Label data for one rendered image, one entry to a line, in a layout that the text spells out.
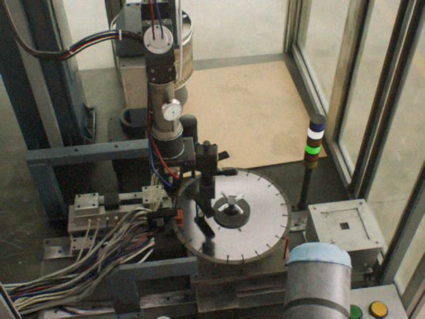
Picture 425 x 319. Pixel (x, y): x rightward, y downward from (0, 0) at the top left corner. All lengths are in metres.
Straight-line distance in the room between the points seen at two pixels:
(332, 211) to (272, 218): 0.21
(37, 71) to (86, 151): 0.31
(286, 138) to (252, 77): 0.39
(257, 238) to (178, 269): 0.24
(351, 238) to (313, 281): 0.69
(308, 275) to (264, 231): 0.59
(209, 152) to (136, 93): 0.23
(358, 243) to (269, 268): 0.27
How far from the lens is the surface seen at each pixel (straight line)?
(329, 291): 0.96
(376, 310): 1.52
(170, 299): 1.65
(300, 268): 0.99
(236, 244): 1.51
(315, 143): 1.61
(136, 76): 1.24
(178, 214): 1.55
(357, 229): 1.66
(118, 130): 1.86
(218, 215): 1.56
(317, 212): 1.67
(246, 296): 1.65
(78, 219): 1.75
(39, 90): 1.82
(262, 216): 1.57
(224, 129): 2.10
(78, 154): 1.65
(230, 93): 2.26
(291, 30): 2.46
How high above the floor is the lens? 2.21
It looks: 47 degrees down
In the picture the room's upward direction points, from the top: straight up
